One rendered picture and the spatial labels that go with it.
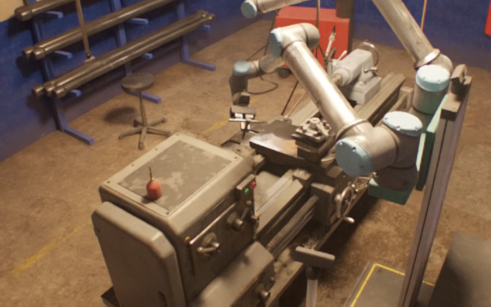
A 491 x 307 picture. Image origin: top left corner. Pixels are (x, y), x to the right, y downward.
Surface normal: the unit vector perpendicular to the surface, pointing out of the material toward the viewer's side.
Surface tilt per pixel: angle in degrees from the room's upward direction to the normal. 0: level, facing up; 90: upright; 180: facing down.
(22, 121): 90
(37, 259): 0
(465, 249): 0
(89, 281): 0
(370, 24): 90
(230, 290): 32
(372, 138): 24
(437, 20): 90
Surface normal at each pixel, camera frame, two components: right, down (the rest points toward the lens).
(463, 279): -0.04, -0.83
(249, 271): 0.40, -0.55
